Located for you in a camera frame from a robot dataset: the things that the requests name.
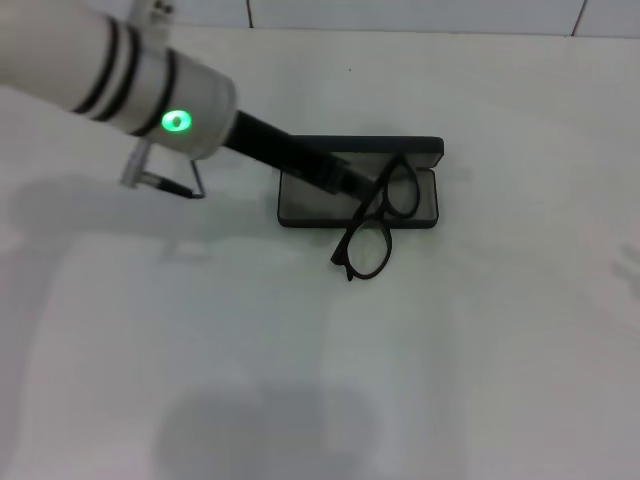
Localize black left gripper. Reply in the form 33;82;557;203
224;109;382;197

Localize black glasses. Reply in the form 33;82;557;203
329;152;422;283

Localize black glasses case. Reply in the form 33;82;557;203
276;133;446;231

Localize left arm cable with connectors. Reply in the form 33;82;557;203
118;142;207;201

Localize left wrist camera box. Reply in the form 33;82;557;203
125;0;174;37

